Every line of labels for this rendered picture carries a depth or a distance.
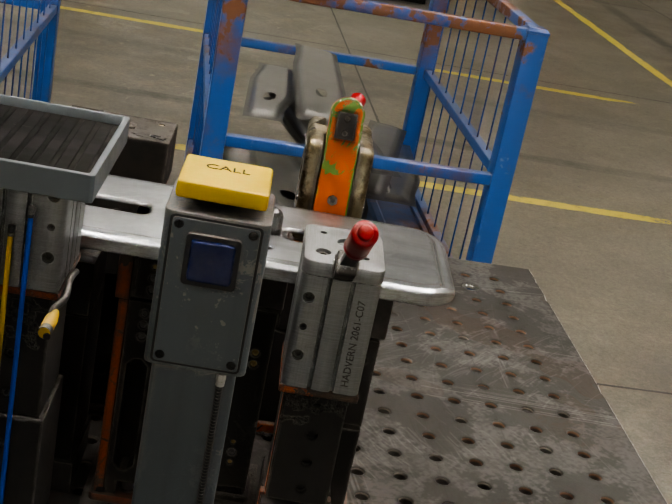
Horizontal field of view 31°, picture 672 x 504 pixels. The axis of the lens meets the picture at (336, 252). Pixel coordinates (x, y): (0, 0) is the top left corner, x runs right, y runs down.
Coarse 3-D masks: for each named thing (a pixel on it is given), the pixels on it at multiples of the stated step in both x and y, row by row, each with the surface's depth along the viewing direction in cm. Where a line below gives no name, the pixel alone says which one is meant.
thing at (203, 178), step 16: (192, 160) 81; (208, 160) 82; (224, 160) 82; (192, 176) 78; (208, 176) 79; (224, 176) 79; (240, 176) 80; (256, 176) 80; (272, 176) 82; (176, 192) 77; (192, 192) 77; (208, 192) 77; (224, 192) 77; (240, 192) 77; (256, 192) 77; (256, 208) 78
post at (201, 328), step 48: (240, 240) 78; (192, 288) 79; (240, 288) 79; (192, 336) 81; (240, 336) 81; (192, 384) 82; (144, 432) 84; (192, 432) 84; (144, 480) 85; (192, 480) 85
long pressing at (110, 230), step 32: (128, 192) 119; (160, 192) 121; (96, 224) 110; (128, 224) 112; (160, 224) 113; (288, 224) 120; (320, 224) 121; (352, 224) 123; (384, 224) 125; (288, 256) 112; (384, 256) 116; (416, 256) 118; (384, 288) 109; (416, 288) 110; (448, 288) 112
